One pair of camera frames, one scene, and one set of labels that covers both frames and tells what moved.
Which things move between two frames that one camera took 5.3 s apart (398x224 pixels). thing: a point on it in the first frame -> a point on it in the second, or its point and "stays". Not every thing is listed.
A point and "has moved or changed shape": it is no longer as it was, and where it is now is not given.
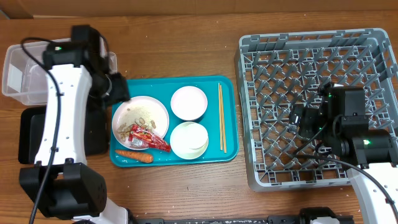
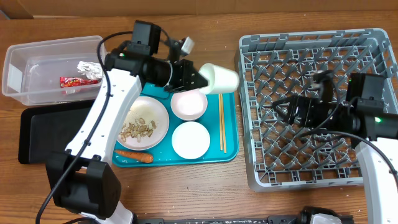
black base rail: x=271 y=219 stays
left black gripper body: x=115 y=89 -> x=179 y=75
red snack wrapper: x=140 y=137 has moved or changed shape
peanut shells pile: x=124 y=129 stays
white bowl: x=189 y=102 stays
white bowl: x=189 y=140 stays
